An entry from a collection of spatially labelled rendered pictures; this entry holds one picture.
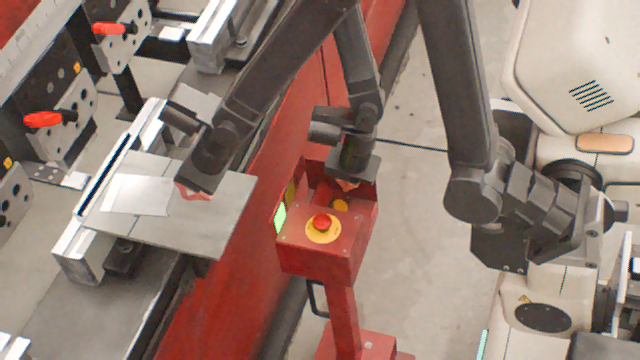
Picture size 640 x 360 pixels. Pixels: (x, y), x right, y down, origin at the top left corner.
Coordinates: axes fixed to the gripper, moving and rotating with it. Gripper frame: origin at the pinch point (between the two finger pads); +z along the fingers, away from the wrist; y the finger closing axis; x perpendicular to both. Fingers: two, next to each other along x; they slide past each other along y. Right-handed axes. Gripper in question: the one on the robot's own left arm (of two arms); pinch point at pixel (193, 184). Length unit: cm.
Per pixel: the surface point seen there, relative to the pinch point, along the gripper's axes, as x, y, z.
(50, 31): -29.4, -2.3, -15.3
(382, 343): 67, -26, 71
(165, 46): -20, -58, 45
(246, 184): 8.4, -7.1, 3.3
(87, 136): -19.5, -2.4, 7.0
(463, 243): 84, -71, 74
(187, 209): 1.4, 0.6, 7.5
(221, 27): -10, -49, 18
